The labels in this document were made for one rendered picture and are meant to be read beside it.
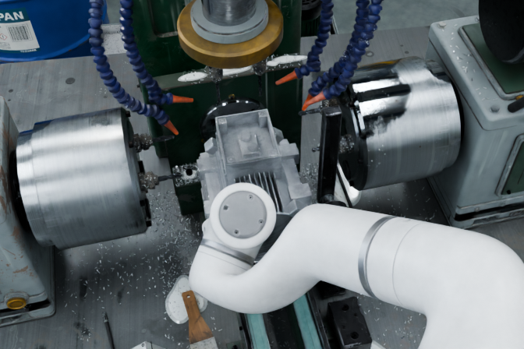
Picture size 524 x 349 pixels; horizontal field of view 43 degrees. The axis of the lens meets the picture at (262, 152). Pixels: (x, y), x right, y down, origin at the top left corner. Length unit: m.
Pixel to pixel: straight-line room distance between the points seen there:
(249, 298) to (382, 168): 0.55
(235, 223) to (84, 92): 1.08
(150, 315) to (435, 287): 0.88
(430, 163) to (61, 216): 0.69
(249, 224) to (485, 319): 0.35
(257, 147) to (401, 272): 0.61
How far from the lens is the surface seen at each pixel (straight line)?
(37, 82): 1.93
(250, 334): 1.25
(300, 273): 0.78
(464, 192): 1.45
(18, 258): 1.30
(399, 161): 1.29
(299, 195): 1.21
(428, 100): 1.29
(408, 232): 0.68
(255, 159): 1.18
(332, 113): 1.11
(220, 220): 0.84
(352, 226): 0.72
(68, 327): 1.45
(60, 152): 1.23
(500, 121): 1.29
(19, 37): 2.74
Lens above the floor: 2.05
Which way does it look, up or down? 50 degrees down
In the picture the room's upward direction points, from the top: 2 degrees counter-clockwise
